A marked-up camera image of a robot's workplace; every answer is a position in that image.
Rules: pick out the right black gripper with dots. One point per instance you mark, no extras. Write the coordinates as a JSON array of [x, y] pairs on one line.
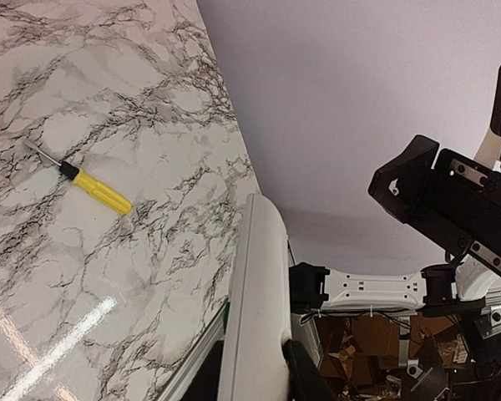
[[456, 205]]

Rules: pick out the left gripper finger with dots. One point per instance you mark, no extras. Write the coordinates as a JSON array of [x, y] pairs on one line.
[[306, 383]]

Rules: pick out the white remote control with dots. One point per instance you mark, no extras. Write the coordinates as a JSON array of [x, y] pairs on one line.
[[253, 366]]

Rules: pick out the yellow handled screwdriver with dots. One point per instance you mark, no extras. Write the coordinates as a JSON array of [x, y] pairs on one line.
[[95, 188]]

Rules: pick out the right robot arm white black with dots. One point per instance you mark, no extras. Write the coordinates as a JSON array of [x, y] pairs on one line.
[[464, 291]]

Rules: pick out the front aluminium rail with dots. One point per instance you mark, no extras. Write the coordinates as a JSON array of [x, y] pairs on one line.
[[184, 375]]

